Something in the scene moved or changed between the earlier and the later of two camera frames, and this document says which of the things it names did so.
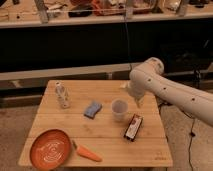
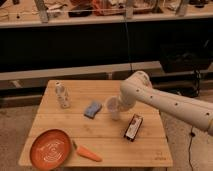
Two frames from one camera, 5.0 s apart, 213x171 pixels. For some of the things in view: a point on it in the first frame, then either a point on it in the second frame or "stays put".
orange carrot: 86,153 stays put
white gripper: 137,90 → 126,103
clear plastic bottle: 62,95 stays put
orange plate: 50,149 stays put
